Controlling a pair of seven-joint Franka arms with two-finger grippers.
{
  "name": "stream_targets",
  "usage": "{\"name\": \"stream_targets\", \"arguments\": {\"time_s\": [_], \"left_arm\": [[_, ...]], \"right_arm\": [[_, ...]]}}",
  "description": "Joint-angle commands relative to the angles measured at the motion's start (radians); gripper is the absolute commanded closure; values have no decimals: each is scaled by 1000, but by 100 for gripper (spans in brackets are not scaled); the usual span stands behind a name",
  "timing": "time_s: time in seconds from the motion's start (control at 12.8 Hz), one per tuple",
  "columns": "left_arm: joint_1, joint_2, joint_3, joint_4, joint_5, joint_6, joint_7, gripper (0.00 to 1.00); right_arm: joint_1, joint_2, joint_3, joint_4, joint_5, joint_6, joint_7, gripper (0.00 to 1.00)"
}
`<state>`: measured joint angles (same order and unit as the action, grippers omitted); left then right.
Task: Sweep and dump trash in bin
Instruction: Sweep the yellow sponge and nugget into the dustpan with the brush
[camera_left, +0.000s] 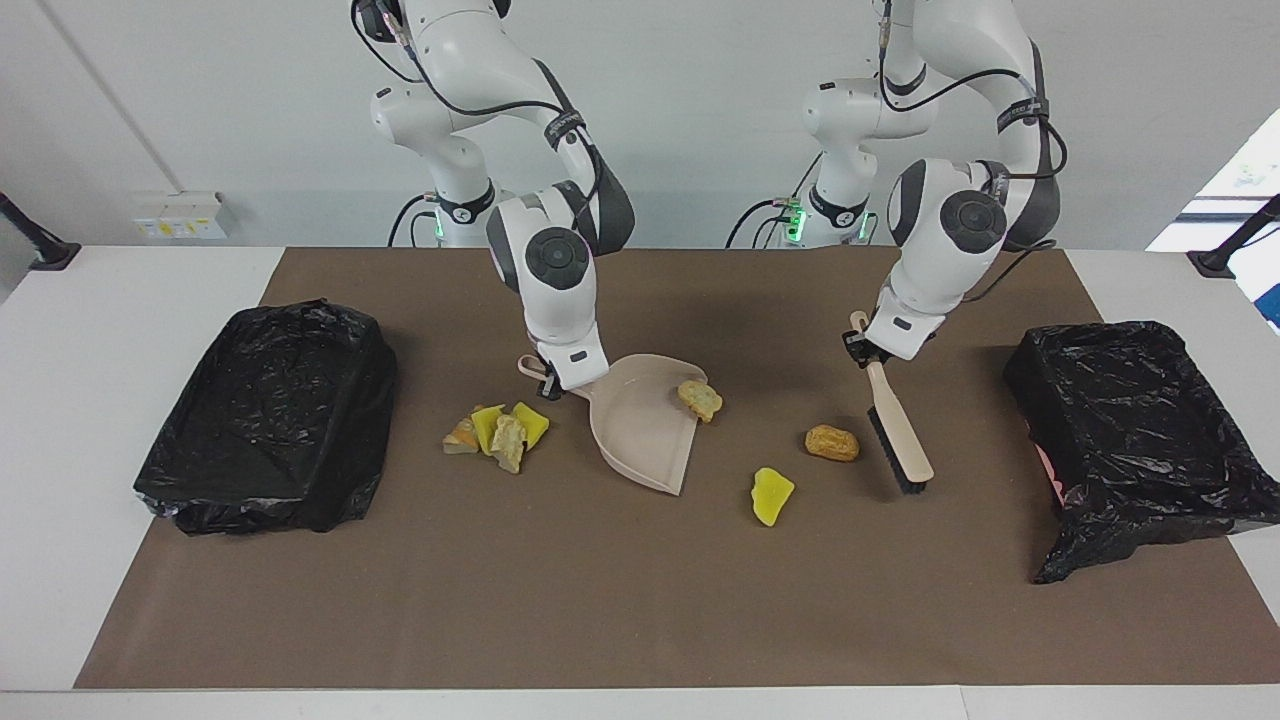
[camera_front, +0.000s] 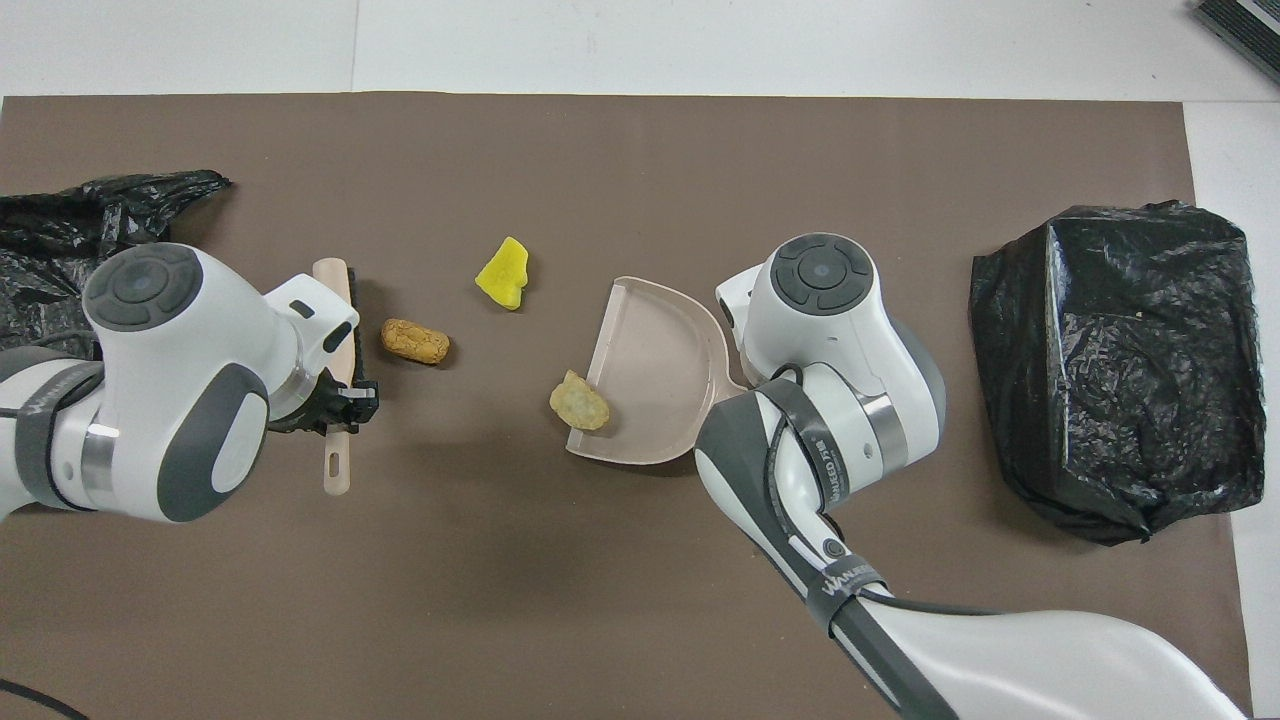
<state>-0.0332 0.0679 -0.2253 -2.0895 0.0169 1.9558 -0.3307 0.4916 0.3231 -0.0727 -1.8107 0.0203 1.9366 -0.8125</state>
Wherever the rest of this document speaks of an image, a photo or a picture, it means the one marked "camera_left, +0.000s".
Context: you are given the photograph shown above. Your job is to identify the yellow sponge chunk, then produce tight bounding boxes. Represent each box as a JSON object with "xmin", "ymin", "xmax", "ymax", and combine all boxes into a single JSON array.
[
  {"xmin": 470, "ymin": 403, "xmax": 507, "ymax": 457},
  {"xmin": 751, "ymin": 466, "xmax": 797, "ymax": 528},
  {"xmin": 510, "ymin": 401, "xmax": 551, "ymax": 451}
]

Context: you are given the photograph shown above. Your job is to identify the beige hand brush black bristles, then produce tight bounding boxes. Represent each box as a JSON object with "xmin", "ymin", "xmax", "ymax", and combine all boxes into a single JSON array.
[{"xmin": 849, "ymin": 310, "xmax": 936, "ymax": 498}]

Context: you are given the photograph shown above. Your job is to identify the brown bread-like lump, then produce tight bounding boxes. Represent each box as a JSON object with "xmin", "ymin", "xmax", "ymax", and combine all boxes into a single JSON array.
[{"xmin": 804, "ymin": 424, "xmax": 861, "ymax": 463}]

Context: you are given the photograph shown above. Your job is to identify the beige plastic dustpan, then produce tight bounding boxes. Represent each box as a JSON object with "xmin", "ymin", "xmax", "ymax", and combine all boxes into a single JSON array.
[{"xmin": 517, "ymin": 352, "xmax": 709, "ymax": 497}]

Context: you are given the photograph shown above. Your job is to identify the black bagged bin pink side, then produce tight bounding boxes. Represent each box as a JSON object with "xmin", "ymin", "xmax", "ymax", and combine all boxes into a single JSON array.
[{"xmin": 1002, "ymin": 320, "xmax": 1280, "ymax": 586}]

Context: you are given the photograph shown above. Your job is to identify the brown paper table mat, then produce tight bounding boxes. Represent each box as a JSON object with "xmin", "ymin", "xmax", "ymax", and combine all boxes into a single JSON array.
[{"xmin": 75, "ymin": 247, "xmax": 1280, "ymax": 691}]

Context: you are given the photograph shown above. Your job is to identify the black base cable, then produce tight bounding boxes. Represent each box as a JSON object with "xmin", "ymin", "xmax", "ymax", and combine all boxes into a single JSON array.
[
  {"xmin": 387, "ymin": 193, "xmax": 433, "ymax": 248},
  {"xmin": 725, "ymin": 150, "xmax": 826, "ymax": 249}
]

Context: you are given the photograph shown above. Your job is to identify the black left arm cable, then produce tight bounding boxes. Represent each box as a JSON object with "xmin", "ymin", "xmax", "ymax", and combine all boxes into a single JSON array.
[{"xmin": 875, "ymin": 0, "xmax": 1069, "ymax": 301}]

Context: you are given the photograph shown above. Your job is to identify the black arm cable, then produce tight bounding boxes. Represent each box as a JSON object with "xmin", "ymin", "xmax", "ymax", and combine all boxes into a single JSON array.
[
  {"xmin": 875, "ymin": 0, "xmax": 1069, "ymax": 301},
  {"xmin": 350, "ymin": 0, "xmax": 606, "ymax": 206}
]

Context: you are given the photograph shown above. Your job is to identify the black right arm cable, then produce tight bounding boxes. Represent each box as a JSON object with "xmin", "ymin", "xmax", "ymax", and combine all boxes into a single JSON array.
[{"xmin": 350, "ymin": 0, "xmax": 606, "ymax": 206}]

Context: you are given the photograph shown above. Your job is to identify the black camera stand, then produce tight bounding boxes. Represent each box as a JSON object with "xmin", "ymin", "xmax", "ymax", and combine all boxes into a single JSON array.
[
  {"xmin": 1187, "ymin": 193, "xmax": 1280, "ymax": 279},
  {"xmin": 0, "ymin": 190, "xmax": 82, "ymax": 273}
]

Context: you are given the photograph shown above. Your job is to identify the white wall socket box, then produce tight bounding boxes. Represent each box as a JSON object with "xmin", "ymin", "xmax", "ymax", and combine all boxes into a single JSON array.
[{"xmin": 132, "ymin": 190, "xmax": 229, "ymax": 242}]

